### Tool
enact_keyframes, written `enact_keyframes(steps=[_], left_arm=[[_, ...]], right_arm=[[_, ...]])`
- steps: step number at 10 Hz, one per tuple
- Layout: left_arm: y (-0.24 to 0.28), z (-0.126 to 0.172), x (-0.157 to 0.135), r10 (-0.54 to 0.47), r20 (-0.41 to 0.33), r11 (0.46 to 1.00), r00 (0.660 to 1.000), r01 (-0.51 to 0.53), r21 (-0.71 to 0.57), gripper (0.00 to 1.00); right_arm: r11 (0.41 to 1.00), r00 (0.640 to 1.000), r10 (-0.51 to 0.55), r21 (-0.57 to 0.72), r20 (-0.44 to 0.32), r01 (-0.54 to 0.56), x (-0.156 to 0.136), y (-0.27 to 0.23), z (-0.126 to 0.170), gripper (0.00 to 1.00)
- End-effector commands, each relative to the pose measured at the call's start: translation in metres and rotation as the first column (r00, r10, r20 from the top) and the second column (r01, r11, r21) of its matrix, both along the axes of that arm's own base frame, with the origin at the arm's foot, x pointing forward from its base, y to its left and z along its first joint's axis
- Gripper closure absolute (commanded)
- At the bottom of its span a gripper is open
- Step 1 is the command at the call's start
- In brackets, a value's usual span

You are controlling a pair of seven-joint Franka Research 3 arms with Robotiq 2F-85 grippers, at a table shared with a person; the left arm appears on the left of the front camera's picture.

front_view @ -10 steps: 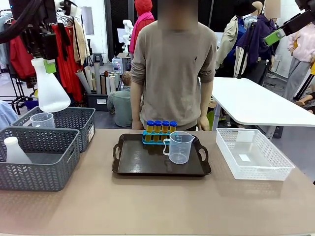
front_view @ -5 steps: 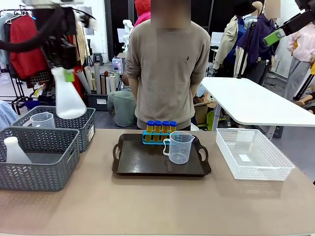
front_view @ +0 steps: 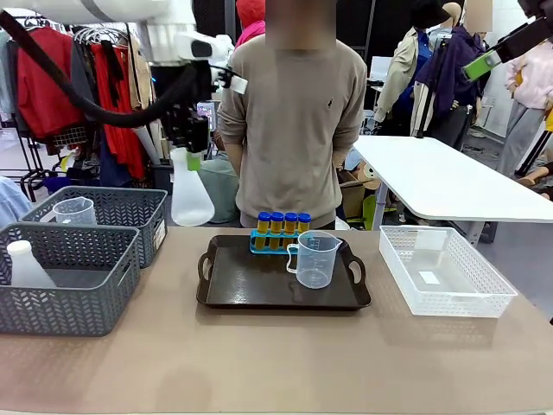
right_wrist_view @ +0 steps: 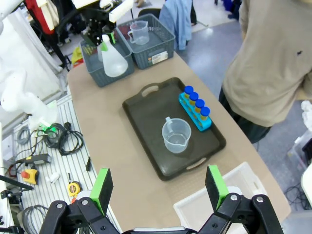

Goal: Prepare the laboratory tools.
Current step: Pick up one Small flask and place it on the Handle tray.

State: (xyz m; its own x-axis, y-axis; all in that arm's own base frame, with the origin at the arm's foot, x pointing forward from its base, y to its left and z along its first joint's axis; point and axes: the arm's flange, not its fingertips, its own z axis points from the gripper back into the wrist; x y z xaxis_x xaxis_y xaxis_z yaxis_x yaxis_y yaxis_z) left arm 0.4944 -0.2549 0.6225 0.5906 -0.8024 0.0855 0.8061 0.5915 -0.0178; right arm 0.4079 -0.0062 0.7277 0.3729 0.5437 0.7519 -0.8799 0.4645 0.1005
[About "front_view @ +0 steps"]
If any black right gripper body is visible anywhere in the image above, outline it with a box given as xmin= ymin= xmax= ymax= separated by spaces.
xmin=518 ymin=0 xmax=553 ymax=18

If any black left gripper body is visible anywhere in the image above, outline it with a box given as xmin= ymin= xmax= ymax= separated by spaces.
xmin=166 ymin=105 xmax=211 ymax=153

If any white plastic conical flask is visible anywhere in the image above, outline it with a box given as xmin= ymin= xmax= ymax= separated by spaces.
xmin=169 ymin=146 xmax=216 ymax=227
xmin=6 ymin=240 xmax=58 ymax=289

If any clear plastic measuring beaker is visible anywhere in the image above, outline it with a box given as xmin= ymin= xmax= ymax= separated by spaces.
xmin=285 ymin=230 xmax=344 ymax=290
xmin=52 ymin=197 xmax=98 ymax=227

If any person's left forearm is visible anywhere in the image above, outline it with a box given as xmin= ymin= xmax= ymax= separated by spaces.
xmin=334 ymin=137 xmax=356 ymax=170

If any person's right forearm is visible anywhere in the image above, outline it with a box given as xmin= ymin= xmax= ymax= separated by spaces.
xmin=223 ymin=142 xmax=245 ymax=175

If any mannequin in purple jacket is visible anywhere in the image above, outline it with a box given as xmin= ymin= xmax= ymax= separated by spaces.
xmin=416 ymin=0 xmax=493 ymax=150

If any teal round bin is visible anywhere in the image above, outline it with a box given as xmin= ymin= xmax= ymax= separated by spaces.
xmin=199 ymin=158 xmax=241 ymax=224

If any mannequin in pink hoodie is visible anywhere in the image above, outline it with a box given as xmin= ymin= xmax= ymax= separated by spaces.
xmin=496 ymin=38 xmax=553 ymax=178

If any red hanging dress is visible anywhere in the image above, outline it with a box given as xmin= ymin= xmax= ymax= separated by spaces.
xmin=92 ymin=41 xmax=146 ymax=181

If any grey lattice plastic basket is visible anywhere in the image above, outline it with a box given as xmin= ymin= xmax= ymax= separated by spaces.
xmin=20 ymin=185 xmax=168 ymax=270
xmin=0 ymin=222 xmax=142 ymax=338

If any figure with black hat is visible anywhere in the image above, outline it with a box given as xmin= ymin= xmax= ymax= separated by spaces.
xmin=373 ymin=0 xmax=450 ymax=137

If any blue test tube rack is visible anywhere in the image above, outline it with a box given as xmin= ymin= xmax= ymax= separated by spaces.
xmin=249 ymin=228 xmax=303 ymax=257

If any person in beige sweater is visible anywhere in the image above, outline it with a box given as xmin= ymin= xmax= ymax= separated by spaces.
xmin=217 ymin=0 xmax=368 ymax=231

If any white office table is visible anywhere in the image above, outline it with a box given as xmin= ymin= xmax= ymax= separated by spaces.
xmin=352 ymin=135 xmax=553 ymax=247

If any red hooded figure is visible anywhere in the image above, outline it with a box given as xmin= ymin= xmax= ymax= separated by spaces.
xmin=235 ymin=0 xmax=267 ymax=48

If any dark brown serving tray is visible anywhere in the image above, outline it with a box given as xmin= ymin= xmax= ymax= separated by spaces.
xmin=196 ymin=234 xmax=372 ymax=312

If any red hanging jacket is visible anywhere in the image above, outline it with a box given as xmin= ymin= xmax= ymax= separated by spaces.
xmin=16 ymin=28 xmax=86 ymax=139

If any brown cardboard box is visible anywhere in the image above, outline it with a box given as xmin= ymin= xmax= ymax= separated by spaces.
xmin=339 ymin=170 xmax=381 ymax=221

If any lime green object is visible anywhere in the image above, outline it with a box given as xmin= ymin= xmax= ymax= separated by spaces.
xmin=361 ymin=194 xmax=378 ymax=231

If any light blue jacket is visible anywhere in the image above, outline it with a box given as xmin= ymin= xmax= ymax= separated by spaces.
xmin=0 ymin=176 xmax=32 ymax=230

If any white lattice plastic basket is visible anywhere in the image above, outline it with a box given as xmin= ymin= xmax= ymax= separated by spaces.
xmin=378 ymin=225 xmax=518 ymax=319

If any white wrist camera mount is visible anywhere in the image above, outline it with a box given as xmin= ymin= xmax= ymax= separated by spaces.
xmin=214 ymin=64 xmax=250 ymax=94

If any black corrugated cable hose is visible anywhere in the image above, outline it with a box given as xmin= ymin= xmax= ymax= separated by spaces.
xmin=0 ymin=10 xmax=198 ymax=129

